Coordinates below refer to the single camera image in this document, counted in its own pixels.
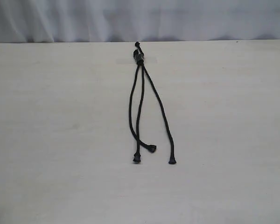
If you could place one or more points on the white backdrop curtain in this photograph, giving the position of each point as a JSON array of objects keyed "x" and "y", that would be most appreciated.
[{"x": 138, "y": 20}]

